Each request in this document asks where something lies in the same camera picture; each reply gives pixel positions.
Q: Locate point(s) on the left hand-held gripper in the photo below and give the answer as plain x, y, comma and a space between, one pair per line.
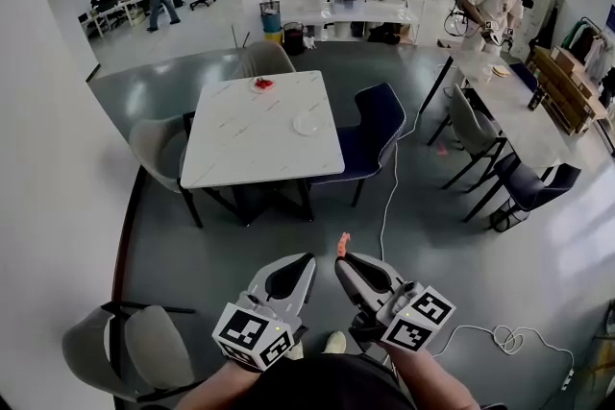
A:
250, 332

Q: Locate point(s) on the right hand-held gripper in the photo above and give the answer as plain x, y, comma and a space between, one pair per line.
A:
418, 313

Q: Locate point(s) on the orange shrimp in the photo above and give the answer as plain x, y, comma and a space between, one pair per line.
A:
344, 245

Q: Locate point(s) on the white plate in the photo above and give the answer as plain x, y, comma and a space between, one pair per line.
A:
307, 123

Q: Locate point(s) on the person's left forearm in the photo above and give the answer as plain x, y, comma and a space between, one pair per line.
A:
216, 386

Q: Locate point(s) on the person's right forearm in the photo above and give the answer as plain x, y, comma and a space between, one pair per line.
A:
432, 379

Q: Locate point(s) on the plate with food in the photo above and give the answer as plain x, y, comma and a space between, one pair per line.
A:
500, 71

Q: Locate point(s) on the person's right shoe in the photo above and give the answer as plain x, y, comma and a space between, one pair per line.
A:
335, 343

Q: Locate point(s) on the person's shoe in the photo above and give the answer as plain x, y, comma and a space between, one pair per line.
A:
335, 343
294, 351

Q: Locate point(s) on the person's left shoe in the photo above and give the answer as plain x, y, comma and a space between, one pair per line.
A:
294, 351

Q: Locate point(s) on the person's black clothing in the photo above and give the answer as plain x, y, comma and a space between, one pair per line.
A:
327, 384

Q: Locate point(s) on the white marble square table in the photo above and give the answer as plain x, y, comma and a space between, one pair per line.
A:
254, 134

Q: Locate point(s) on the dark blue chair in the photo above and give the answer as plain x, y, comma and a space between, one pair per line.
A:
533, 187
375, 129
524, 76

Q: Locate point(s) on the grey padded chair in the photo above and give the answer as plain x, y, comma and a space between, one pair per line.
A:
468, 125
154, 345
154, 149
266, 57

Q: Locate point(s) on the small white dish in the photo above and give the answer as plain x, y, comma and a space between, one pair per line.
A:
253, 87

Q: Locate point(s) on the pile of red toy food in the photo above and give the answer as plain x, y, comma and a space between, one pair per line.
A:
263, 84

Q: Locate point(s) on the long grey table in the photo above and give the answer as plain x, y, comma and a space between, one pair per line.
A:
523, 120

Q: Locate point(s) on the white power strip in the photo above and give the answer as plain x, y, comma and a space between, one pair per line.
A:
568, 378

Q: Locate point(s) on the small white object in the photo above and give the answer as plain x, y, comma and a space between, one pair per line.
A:
310, 42

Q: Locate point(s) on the black waste bin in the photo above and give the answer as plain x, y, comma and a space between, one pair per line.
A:
293, 39

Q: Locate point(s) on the yellow waste bin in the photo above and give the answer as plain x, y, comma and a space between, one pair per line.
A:
273, 37

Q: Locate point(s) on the black bag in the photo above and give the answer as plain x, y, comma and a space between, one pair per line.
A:
384, 33

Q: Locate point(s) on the dark bottle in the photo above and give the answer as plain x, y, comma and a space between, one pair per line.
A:
536, 100

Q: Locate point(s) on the blue waste bin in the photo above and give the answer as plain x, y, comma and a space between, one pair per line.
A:
271, 23

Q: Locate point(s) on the black mesh basket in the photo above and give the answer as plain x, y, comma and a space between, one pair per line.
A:
270, 8

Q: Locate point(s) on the stack of cardboard boxes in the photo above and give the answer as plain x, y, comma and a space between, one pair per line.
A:
567, 86

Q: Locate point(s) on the row of office desks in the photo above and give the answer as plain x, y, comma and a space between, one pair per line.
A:
115, 9

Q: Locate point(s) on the clothes rack with garments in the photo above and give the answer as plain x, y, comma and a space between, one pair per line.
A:
591, 45

